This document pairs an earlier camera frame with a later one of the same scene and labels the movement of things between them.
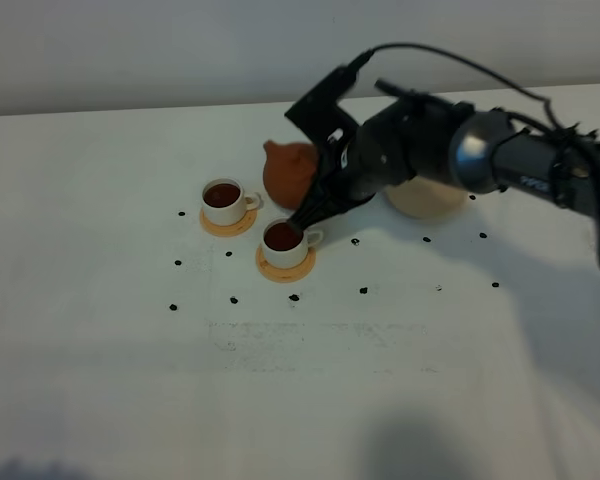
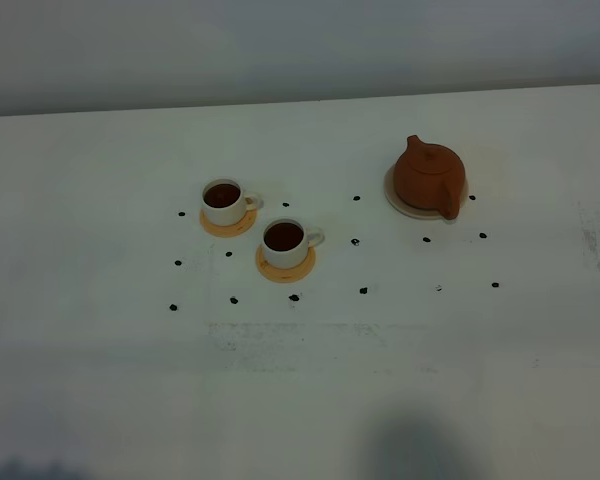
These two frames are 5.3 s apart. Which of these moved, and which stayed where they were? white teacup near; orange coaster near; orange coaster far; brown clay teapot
Moved: brown clay teapot
Stayed: orange coaster near; orange coaster far; white teacup near
